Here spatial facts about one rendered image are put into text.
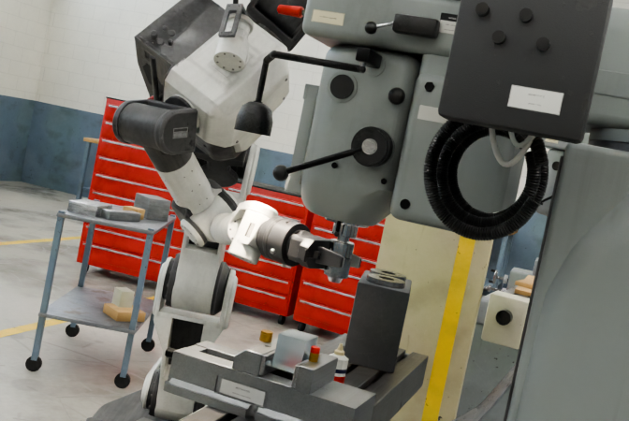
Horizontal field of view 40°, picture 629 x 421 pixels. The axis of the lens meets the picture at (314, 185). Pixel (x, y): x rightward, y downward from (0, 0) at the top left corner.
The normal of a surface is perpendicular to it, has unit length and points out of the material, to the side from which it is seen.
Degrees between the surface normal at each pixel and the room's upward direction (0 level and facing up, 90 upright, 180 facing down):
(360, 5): 90
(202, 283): 81
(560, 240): 90
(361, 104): 90
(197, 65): 58
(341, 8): 90
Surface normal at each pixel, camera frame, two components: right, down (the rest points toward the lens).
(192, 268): 0.03, -0.10
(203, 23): 0.11, -0.46
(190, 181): 0.64, 0.40
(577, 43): -0.32, -0.01
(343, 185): -0.37, 0.29
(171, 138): 0.82, 0.21
